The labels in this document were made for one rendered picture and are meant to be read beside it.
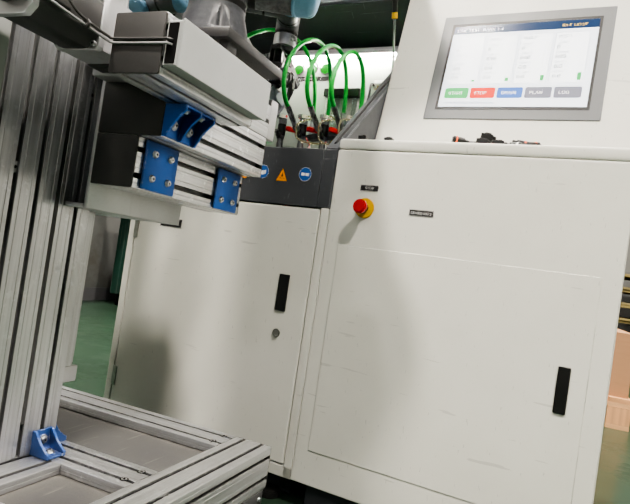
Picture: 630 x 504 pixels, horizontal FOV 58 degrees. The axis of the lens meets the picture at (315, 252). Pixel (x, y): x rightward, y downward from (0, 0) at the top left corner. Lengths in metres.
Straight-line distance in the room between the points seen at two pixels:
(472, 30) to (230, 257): 0.98
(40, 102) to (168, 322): 0.90
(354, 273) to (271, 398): 0.41
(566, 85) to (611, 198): 0.46
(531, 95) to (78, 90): 1.15
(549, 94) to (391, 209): 0.55
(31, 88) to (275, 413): 0.99
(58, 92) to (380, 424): 1.01
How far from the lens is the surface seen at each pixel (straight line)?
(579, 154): 1.38
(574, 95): 1.70
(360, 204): 1.43
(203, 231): 1.72
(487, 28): 1.87
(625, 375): 3.55
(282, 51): 1.93
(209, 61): 0.90
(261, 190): 1.62
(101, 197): 1.09
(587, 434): 1.37
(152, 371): 1.84
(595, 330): 1.34
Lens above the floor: 0.64
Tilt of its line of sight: 1 degrees up
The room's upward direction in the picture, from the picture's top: 8 degrees clockwise
